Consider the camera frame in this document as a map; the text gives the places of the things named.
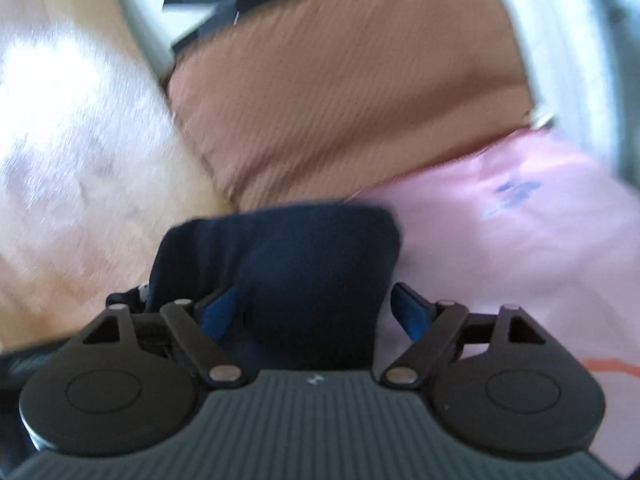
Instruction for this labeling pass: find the navy patterned knit sweater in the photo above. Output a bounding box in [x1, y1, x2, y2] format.
[106, 201, 406, 373]

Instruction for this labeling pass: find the pink floral bed sheet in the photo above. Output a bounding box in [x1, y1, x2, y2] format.
[357, 130, 639, 474]

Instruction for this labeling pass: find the brown mesh cushion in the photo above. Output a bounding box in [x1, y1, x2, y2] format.
[166, 0, 534, 209]

